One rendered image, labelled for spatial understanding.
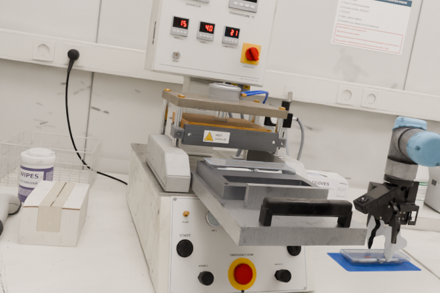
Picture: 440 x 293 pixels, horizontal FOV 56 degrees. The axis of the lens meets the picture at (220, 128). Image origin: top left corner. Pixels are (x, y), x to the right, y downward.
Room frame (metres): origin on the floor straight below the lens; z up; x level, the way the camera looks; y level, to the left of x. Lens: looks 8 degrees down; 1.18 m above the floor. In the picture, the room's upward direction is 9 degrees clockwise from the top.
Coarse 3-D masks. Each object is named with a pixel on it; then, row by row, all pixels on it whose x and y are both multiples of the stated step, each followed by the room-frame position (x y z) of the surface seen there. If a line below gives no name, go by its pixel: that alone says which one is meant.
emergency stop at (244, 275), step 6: (240, 264) 0.78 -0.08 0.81; (246, 264) 0.78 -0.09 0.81; (234, 270) 0.77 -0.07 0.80; (240, 270) 0.77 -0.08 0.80; (246, 270) 0.77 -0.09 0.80; (234, 276) 0.76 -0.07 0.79; (240, 276) 0.76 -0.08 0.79; (246, 276) 0.77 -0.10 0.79; (252, 276) 0.78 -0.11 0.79; (240, 282) 0.76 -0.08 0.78; (246, 282) 0.76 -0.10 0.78
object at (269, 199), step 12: (264, 204) 0.58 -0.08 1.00; (276, 204) 0.57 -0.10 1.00; (288, 204) 0.58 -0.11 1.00; (300, 204) 0.59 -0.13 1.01; (312, 204) 0.60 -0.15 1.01; (324, 204) 0.60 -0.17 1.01; (336, 204) 0.61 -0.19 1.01; (348, 204) 0.62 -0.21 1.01; (264, 216) 0.57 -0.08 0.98; (324, 216) 0.61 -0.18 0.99; (336, 216) 0.61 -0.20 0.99; (348, 216) 0.62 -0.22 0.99
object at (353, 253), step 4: (348, 252) 1.01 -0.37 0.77; (352, 252) 1.01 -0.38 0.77; (356, 252) 1.02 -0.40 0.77; (360, 252) 1.02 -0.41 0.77; (364, 252) 1.03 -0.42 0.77; (368, 252) 1.03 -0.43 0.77; (372, 252) 1.03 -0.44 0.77; (376, 252) 1.04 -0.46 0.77; (380, 252) 1.04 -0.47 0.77; (396, 252) 1.06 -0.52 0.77; (400, 252) 1.06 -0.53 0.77; (352, 256) 0.99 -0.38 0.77; (356, 256) 0.99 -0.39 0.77; (360, 256) 1.00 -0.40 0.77; (364, 256) 1.00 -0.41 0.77; (368, 256) 1.00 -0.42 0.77; (372, 256) 1.01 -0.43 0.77; (376, 256) 1.01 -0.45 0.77; (380, 256) 1.02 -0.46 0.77; (392, 256) 1.03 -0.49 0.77; (396, 256) 1.03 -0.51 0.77; (400, 256) 1.04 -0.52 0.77; (404, 256) 1.04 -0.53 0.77; (408, 256) 1.04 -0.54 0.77
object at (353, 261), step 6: (342, 252) 1.01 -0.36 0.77; (402, 252) 1.07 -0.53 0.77; (348, 258) 0.99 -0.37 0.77; (354, 258) 0.98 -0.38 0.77; (360, 258) 0.98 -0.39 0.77; (366, 258) 0.99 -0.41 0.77; (372, 258) 1.00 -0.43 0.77; (378, 258) 1.00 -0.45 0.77; (384, 258) 1.01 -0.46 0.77; (396, 258) 1.02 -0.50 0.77; (402, 258) 1.03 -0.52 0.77; (408, 258) 1.05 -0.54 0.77; (354, 264) 0.99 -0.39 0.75
